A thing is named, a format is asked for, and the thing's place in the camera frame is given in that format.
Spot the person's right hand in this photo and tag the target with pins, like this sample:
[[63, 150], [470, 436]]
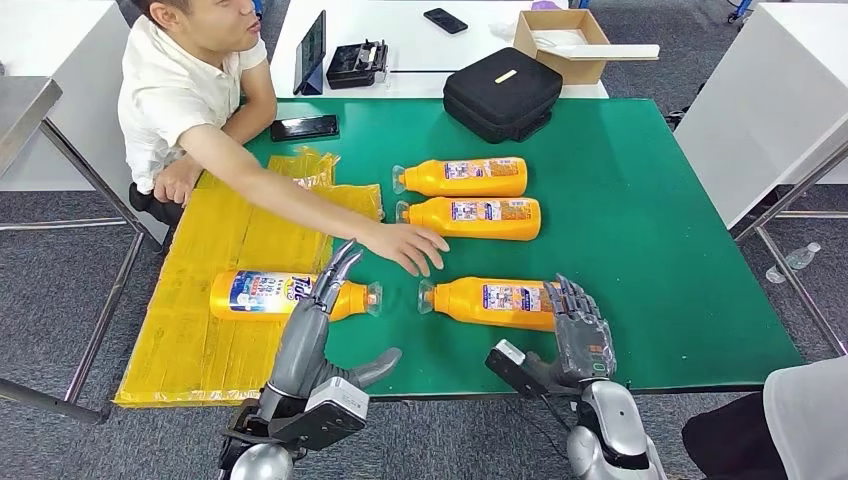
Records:
[[407, 248]]

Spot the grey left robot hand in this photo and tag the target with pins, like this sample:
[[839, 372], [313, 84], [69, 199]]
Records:
[[301, 351]]

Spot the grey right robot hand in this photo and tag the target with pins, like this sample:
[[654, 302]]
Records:
[[583, 344]]

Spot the person's left hand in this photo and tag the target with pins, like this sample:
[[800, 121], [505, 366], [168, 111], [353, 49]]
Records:
[[177, 185]]

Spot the orange detergent bottle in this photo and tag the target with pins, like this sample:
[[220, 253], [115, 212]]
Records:
[[252, 312], [464, 308], [464, 187], [477, 230]]

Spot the person's left forearm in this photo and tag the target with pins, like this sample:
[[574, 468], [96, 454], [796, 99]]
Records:
[[255, 122]]

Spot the clear plastic water bottle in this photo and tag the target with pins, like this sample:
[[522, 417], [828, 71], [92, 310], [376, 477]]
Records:
[[800, 257]]

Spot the person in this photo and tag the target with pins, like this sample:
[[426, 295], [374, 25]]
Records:
[[808, 424], [172, 93]]

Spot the yellow taped cardboard sheet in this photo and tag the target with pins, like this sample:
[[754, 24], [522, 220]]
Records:
[[199, 358]]

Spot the green table mat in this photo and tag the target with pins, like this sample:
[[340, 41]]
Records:
[[629, 232]]

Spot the black smartphone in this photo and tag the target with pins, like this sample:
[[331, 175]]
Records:
[[446, 20], [305, 128]]

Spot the steel table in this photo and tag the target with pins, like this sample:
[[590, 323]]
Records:
[[20, 112]]

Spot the black zip carry case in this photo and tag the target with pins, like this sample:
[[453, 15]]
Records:
[[500, 99]]

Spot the white table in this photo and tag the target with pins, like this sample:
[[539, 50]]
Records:
[[66, 40], [411, 46], [762, 99]]

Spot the dark tablet with stand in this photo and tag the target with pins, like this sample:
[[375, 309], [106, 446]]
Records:
[[309, 54]]

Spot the black plastic tray device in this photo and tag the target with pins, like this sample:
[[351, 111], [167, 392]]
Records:
[[352, 71]]

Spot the clear plastic wrap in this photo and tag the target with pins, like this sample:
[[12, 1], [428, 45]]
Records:
[[508, 31]]

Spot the brown cardboard box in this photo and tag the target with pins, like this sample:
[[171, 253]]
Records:
[[571, 73]]

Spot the black chair base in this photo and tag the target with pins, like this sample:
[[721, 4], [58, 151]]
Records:
[[677, 118]]

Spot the white plastic bag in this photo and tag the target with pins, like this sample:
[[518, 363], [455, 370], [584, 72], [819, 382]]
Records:
[[561, 40]]

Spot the purple object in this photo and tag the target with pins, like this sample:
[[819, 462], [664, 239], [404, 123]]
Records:
[[546, 4]]

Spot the white foam board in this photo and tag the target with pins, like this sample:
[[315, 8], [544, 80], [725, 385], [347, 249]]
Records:
[[617, 52]]

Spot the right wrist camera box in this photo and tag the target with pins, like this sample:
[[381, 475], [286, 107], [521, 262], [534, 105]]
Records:
[[513, 374]]

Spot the steel table leg frame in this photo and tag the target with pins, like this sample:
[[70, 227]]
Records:
[[788, 194]]

